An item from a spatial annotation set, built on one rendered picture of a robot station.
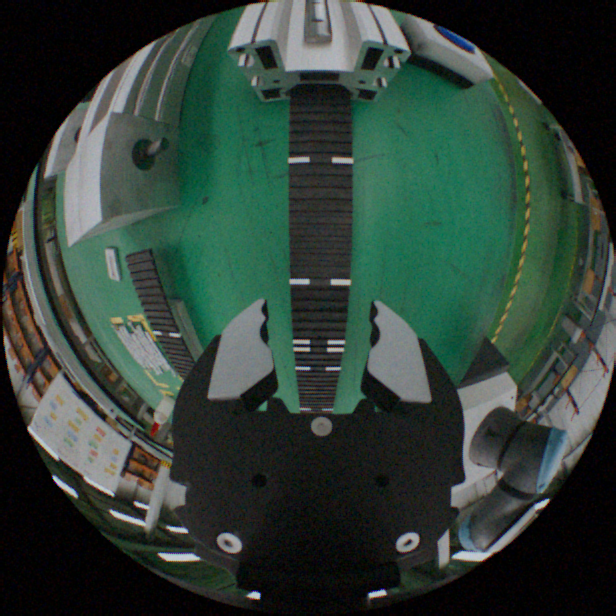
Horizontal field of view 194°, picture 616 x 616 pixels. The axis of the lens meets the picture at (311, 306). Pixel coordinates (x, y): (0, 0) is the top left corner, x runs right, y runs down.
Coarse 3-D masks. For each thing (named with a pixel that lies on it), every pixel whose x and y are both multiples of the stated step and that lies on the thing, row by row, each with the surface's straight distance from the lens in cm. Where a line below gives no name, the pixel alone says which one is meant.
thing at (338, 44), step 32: (288, 0) 25; (320, 0) 27; (256, 32) 15; (288, 32) 21; (320, 32) 19; (352, 32) 18; (384, 32) 16; (256, 64) 16; (288, 64) 17; (320, 64) 17; (352, 64) 17; (384, 64) 16; (288, 96) 20; (352, 96) 20
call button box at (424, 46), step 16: (416, 32) 27; (432, 32) 26; (416, 48) 25; (432, 48) 25; (448, 48) 25; (464, 48) 27; (416, 64) 27; (432, 64) 27; (448, 64) 27; (464, 64) 26; (480, 64) 27; (464, 80) 29; (480, 80) 28
